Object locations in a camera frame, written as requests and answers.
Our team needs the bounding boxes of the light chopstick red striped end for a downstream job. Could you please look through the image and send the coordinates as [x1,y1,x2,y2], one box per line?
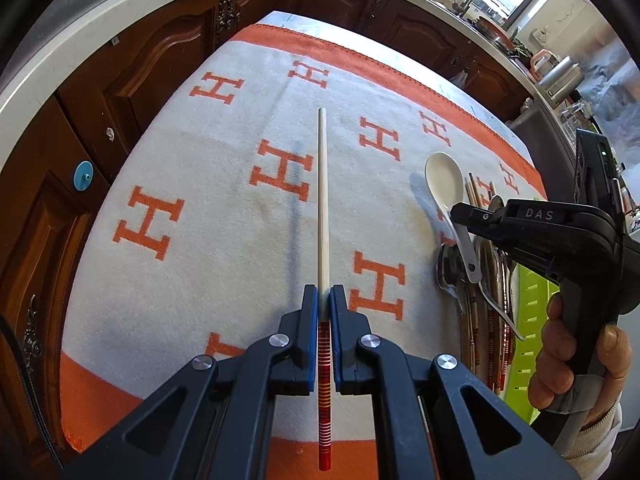
[317,107,332,471]

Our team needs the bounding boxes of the white countertop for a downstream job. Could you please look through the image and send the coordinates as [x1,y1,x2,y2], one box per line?
[1,0,534,162]

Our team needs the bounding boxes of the lime green utensil tray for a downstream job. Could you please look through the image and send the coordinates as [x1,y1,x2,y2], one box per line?
[503,266,559,424]

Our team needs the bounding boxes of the steel fork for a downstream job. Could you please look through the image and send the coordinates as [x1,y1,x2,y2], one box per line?
[474,194,526,342]

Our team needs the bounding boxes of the white orange H-pattern cloth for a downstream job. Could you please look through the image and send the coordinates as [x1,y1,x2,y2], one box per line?
[61,14,544,451]

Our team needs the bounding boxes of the red pan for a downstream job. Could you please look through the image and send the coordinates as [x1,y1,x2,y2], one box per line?
[474,16,515,52]

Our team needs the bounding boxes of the steel electric kettle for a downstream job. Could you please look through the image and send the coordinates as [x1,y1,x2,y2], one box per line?
[537,55,585,108]

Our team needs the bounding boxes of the brown wooden chopstick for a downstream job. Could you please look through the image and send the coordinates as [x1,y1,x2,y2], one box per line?
[465,172,482,208]

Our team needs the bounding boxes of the white ceramic soup spoon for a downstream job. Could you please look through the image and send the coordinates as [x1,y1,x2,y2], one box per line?
[424,152,482,285]

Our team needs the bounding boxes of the blue round cabinet knob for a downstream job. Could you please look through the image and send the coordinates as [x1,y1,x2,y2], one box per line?
[73,160,94,192]

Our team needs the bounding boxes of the large steel spoon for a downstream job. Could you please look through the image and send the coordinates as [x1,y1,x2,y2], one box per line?
[435,244,468,314]

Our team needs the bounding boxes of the right hand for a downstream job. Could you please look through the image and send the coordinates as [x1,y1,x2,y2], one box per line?
[527,292,634,426]

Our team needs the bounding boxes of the dark wood kitchen cabinets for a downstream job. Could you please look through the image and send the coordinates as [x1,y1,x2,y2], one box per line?
[1,0,525,463]

